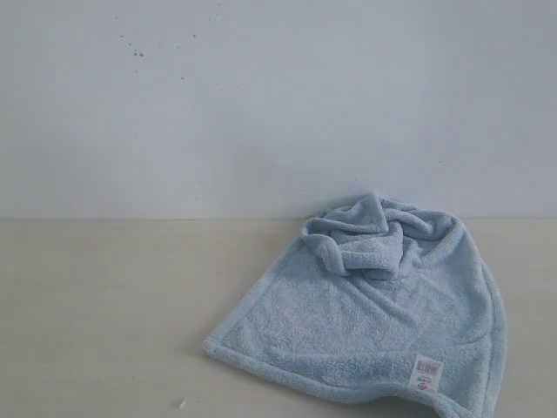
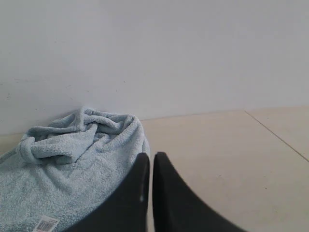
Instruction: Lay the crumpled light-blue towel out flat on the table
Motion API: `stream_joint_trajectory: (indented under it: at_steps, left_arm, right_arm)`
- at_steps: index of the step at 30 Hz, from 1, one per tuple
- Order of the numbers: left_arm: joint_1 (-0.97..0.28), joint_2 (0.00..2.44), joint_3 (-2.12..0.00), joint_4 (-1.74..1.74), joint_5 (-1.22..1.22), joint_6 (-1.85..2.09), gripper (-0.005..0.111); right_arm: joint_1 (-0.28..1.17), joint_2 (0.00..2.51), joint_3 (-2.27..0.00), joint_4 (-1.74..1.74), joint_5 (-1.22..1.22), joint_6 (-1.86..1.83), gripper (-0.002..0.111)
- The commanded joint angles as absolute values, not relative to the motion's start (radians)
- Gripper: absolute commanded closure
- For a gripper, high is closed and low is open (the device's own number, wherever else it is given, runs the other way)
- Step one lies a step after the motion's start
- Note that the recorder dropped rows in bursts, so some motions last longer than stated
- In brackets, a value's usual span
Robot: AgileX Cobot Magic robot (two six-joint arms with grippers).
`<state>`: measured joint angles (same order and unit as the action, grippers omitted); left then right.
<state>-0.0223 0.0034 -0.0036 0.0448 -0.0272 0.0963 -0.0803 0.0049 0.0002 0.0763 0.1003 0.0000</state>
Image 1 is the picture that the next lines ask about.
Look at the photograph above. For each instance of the light blue fleece towel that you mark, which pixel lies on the light blue fleece towel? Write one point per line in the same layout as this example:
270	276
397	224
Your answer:
347	307

